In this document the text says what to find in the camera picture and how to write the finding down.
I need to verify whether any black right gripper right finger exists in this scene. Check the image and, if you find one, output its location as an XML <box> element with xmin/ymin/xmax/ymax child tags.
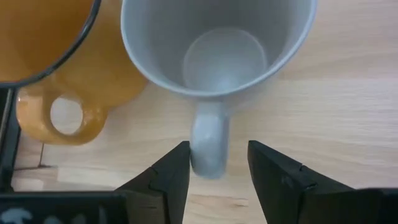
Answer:
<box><xmin>248</xmin><ymin>139</ymin><xmax>355</xmax><ymax>224</ymax></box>

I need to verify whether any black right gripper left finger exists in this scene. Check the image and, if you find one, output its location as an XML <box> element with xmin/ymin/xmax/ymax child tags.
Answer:
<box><xmin>114</xmin><ymin>141</ymin><xmax>191</xmax><ymax>224</ymax></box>

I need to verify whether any yellow mug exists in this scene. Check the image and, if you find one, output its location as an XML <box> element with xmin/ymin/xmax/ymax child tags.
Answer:
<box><xmin>0</xmin><ymin>0</ymin><xmax>149</xmax><ymax>146</ymax></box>

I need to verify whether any light grey mug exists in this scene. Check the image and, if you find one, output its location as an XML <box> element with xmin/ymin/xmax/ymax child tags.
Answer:
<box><xmin>120</xmin><ymin>0</ymin><xmax>318</xmax><ymax>180</ymax></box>

